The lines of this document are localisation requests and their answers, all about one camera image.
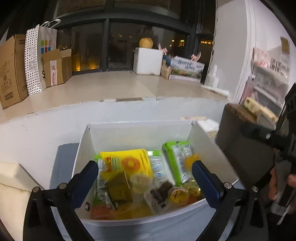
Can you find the white dotted paper bag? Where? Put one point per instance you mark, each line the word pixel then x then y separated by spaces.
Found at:
pixel 39 40

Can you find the green packets left stack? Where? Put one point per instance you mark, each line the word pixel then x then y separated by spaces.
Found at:
pixel 100 194

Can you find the clear plastic drawer organizer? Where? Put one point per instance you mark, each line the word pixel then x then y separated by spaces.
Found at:
pixel 268 82

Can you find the printed landscape carton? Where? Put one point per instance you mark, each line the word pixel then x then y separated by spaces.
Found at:
pixel 185 69

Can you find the cream sofa cushion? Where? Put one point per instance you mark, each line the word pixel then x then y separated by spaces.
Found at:
pixel 16 187

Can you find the large brown cardboard box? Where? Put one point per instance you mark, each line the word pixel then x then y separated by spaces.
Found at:
pixel 12 64

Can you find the white foam box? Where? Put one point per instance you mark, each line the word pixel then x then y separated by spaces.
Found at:
pixel 147 61

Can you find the person's right hand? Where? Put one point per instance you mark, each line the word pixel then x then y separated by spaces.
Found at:
pixel 291 180

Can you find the green packets right stack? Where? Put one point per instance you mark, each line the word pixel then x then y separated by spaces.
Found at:
pixel 169 163

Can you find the olive green snack packet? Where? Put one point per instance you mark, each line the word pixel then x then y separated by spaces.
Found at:
pixel 118 189

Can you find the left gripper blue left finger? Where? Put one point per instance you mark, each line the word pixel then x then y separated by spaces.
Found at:
pixel 39 222

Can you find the dark seaweed clear pack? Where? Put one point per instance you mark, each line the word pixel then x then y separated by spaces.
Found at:
pixel 156 197

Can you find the small yellow jelly cup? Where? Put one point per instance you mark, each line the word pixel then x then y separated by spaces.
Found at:
pixel 178 196

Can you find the large yellow snack bag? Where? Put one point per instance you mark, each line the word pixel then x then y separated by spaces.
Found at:
pixel 131 162

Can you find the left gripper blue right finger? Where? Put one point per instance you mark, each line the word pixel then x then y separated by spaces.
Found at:
pixel 224 198

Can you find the white storage box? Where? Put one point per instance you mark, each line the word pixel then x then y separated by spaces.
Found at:
pixel 148 135

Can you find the small open cardboard box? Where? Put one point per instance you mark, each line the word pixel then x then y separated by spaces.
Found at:
pixel 57 66

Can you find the yellow tissue pack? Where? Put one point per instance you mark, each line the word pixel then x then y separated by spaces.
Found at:
pixel 256 108

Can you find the blue-grey tablecloth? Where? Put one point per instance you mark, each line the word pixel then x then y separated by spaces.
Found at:
pixel 172 227

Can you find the white plastic bottle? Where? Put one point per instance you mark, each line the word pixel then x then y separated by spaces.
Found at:
pixel 211 78

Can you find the dark wooden side table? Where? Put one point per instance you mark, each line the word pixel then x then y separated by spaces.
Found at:
pixel 249 158

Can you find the green packets stack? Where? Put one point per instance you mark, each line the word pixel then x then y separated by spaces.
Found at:
pixel 169 163
pixel 100 194

